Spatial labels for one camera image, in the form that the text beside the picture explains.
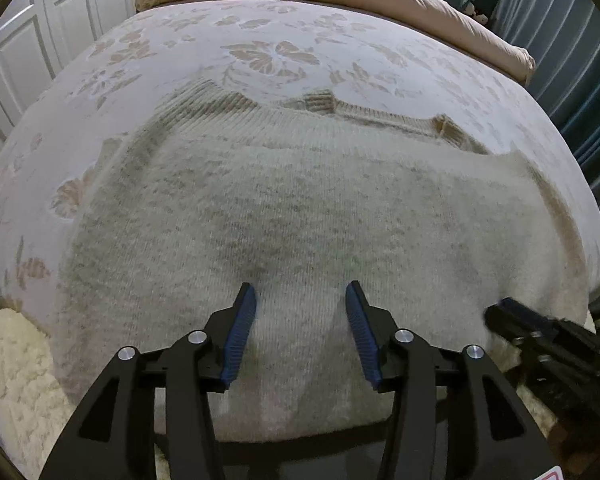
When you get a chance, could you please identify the grey-blue curtain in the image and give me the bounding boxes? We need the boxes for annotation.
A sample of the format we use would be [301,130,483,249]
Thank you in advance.
[490,0,600,261]

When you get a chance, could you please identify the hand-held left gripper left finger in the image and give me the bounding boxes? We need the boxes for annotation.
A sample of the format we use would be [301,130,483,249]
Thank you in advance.
[39,282,257,480]

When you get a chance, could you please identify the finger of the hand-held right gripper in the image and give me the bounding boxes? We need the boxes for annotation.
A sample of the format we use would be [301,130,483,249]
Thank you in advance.
[484,298,571,343]

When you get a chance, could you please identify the white panelled wardrobe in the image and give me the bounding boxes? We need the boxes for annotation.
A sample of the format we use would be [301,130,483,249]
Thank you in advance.
[0,0,161,156]

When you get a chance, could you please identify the beige knit sweater black hearts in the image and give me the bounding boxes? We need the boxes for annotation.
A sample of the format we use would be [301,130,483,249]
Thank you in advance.
[50,80,593,443]

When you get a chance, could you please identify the small white bedside ornament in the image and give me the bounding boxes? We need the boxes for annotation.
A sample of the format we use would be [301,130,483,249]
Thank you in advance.
[465,2,491,26]

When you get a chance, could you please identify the white fluffy fleece cloth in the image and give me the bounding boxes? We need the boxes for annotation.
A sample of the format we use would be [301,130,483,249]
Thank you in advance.
[0,307,561,480]

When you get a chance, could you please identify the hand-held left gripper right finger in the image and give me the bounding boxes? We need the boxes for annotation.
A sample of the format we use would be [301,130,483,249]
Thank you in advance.
[345,281,556,480]

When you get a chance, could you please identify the pink floral bed blanket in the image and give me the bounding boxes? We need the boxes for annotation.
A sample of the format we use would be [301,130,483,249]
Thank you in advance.
[0,0,600,331]

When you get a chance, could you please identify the pink duvet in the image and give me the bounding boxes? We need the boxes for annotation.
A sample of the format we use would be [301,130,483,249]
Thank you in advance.
[131,0,536,83]

